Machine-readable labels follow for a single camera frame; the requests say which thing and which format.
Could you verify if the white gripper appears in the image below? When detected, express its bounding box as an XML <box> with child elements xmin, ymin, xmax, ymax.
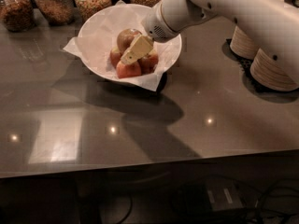
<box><xmin>121</xmin><ymin>0</ymin><xmax>180</xmax><ymax>64</ymax></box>

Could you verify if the red apple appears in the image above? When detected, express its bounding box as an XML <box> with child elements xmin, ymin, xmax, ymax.
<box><xmin>138</xmin><ymin>49</ymin><xmax>159</xmax><ymax>74</ymax></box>
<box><xmin>116</xmin><ymin>62</ymin><xmax>142</xmax><ymax>78</ymax></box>
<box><xmin>117</xmin><ymin>29</ymin><xmax>141</xmax><ymax>53</ymax></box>
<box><xmin>109</xmin><ymin>47</ymin><xmax>122</xmax><ymax>67</ymax></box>

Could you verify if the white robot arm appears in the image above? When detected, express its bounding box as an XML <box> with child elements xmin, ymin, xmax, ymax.
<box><xmin>121</xmin><ymin>0</ymin><xmax>299</xmax><ymax>83</ymax></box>

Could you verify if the white bowl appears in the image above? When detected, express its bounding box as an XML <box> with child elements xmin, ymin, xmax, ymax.
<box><xmin>77</xmin><ymin>3</ymin><xmax>183</xmax><ymax>83</ymax></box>

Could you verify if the white paper liner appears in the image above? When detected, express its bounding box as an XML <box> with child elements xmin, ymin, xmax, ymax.
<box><xmin>63</xmin><ymin>0</ymin><xmax>181</xmax><ymax>92</ymax></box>

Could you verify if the rear stack of paper bowls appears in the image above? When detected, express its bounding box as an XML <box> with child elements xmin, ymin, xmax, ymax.
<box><xmin>230</xmin><ymin>26</ymin><xmax>259</xmax><ymax>60</ymax></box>

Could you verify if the stack of paper bowls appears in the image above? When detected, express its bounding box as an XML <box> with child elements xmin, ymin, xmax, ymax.
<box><xmin>249</xmin><ymin>49</ymin><xmax>299</xmax><ymax>91</ymax></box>
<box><xmin>230</xmin><ymin>26</ymin><xmax>259</xmax><ymax>60</ymax></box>

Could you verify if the black rubber mat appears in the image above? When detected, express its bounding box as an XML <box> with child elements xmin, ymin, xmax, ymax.
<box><xmin>229</xmin><ymin>49</ymin><xmax>264</xmax><ymax>93</ymax></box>

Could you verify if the front stack of paper bowls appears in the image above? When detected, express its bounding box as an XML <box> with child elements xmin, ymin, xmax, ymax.
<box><xmin>249</xmin><ymin>49</ymin><xmax>299</xmax><ymax>91</ymax></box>

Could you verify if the leftmost glass cereal jar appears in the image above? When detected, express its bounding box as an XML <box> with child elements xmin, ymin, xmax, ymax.
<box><xmin>0</xmin><ymin>0</ymin><xmax>35</xmax><ymax>32</ymax></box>

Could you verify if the black power adapter box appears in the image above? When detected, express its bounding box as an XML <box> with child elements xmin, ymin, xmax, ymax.
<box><xmin>182</xmin><ymin>181</ymin><xmax>246</xmax><ymax>215</ymax></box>

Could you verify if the black floor cable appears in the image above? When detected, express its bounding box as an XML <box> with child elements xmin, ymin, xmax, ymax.
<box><xmin>169</xmin><ymin>175</ymin><xmax>299</xmax><ymax>224</ymax></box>

